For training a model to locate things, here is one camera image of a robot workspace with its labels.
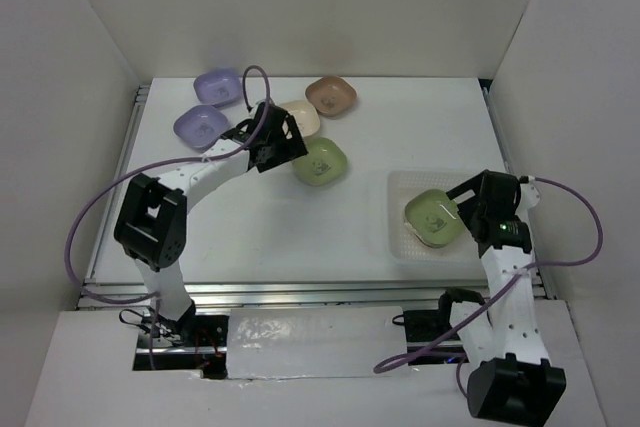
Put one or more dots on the purple plate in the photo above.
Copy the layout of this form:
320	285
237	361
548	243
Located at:
220	87
200	127

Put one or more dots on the brown plate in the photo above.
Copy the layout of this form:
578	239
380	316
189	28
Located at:
331	96

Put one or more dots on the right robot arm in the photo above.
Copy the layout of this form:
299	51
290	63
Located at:
512	379

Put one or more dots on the green plate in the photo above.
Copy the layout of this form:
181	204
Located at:
437	214
324	162

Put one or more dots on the beige plate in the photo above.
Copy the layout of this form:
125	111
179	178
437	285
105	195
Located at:
418	232
305	115

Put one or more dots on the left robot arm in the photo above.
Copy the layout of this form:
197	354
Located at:
152	222

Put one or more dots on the white taped cover panel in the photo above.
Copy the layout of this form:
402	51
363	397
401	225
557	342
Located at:
325	342

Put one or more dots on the aluminium table rail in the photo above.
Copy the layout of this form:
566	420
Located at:
298	294

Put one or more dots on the clear plastic bin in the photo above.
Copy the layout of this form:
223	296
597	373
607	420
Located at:
401	187

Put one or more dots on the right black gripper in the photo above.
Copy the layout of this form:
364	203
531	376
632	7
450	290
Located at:
465	206

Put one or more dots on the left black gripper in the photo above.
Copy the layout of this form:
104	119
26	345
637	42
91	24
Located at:
292	148

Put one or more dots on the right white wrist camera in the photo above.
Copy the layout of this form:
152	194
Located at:
530	195

